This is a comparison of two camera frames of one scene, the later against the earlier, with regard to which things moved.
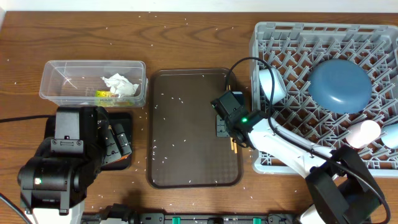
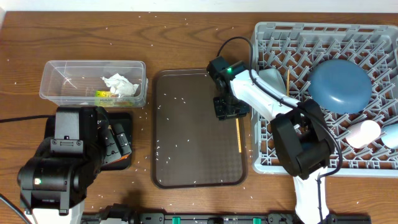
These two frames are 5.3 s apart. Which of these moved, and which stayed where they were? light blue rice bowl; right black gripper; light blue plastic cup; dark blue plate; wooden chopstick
Moved: right black gripper; wooden chopstick
Stayed: light blue plastic cup; light blue rice bowl; dark blue plate
